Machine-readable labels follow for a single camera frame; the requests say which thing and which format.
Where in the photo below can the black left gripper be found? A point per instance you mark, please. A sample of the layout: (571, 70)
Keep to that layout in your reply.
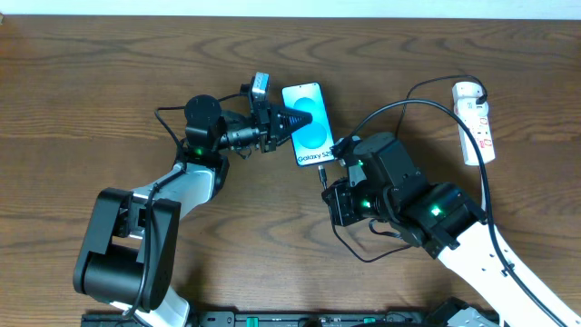
(264, 125)

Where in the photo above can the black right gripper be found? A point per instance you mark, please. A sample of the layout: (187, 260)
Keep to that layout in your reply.
(339, 203)

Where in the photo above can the blue Galaxy smartphone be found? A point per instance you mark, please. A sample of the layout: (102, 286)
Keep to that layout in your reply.
(312, 142)

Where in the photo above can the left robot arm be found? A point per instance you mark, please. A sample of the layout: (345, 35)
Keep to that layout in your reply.
(128, 251)

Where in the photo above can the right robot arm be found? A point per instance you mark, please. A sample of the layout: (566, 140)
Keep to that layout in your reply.
(384, 184)

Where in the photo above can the white charger plug adapter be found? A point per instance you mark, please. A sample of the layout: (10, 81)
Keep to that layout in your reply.
(469, 90)

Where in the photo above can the white power strip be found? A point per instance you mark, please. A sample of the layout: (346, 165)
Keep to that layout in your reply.
(474, 117)

